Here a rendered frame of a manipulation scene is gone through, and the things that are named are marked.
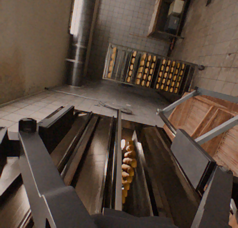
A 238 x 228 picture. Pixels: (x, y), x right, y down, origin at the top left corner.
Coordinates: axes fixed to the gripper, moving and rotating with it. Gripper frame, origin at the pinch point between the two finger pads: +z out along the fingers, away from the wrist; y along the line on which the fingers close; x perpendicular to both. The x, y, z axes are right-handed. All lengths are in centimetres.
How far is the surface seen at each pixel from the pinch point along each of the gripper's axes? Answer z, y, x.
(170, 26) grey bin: 430, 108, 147
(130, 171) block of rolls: 99, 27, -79
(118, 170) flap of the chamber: 45, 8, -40
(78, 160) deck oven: 66, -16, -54
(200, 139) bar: 40, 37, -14
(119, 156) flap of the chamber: 57, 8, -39
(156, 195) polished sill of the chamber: 49, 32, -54
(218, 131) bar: 40, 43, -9
